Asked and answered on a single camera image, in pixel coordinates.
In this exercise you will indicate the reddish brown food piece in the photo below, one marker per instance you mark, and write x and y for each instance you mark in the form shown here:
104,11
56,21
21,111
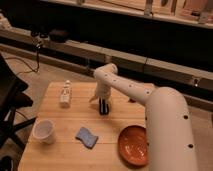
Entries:
132,100

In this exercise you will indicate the black striped eraser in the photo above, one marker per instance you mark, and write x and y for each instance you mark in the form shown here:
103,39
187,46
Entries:
102,107

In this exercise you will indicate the orange ceramic bowl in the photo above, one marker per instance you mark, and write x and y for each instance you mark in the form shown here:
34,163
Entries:
132,145

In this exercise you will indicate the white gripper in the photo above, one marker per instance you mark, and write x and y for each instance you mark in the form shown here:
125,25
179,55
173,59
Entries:
102,91

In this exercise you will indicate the small white bottle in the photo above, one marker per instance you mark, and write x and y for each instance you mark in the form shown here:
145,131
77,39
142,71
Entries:
65,95

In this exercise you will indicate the black office chair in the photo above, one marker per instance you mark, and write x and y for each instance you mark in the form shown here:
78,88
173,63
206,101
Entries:
12,98

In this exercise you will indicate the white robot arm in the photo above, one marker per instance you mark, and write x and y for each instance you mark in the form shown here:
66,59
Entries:
170,138

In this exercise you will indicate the blue sponge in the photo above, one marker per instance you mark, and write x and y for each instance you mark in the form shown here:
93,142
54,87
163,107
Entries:
86,137

